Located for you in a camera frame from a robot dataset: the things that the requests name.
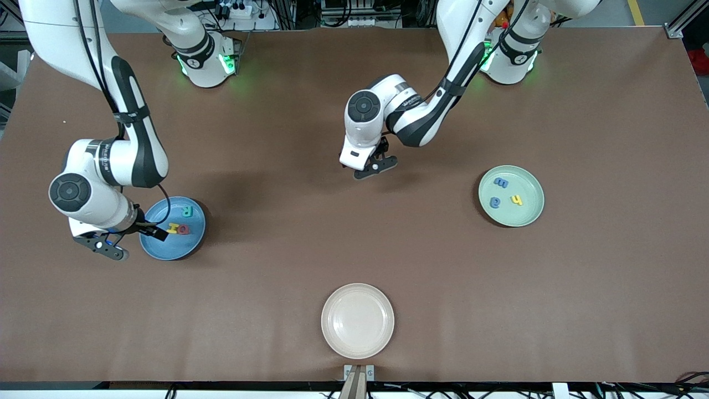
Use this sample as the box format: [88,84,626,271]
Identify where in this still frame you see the blue plate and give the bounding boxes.
[139,196,206,261]

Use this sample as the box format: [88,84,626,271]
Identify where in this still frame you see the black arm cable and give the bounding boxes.
[75,0,171,227]
[424,0,530,103]

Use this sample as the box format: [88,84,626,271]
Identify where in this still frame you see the white power strip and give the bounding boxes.
[218,2,254,19]

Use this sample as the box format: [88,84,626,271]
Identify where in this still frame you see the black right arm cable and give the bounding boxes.
[75,0,171,227]

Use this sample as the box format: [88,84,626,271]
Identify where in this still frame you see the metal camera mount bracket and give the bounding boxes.
[343,364,375,399]

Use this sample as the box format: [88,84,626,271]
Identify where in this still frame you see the equipment rack shelf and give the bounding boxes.
[320,0,403,28]

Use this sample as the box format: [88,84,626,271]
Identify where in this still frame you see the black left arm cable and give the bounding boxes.
[424,0,530,103]

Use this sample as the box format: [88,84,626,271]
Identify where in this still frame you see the green plate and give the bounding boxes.
[479,165,545,228]

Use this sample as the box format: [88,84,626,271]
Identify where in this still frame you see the brown table mat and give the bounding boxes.
[0,25,709,383]

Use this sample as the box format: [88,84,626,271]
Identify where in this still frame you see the beige plate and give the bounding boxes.
[321,283,395,360]

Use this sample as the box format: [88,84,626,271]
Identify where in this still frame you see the aluminium frame profile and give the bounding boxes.
[665,0,709,39]

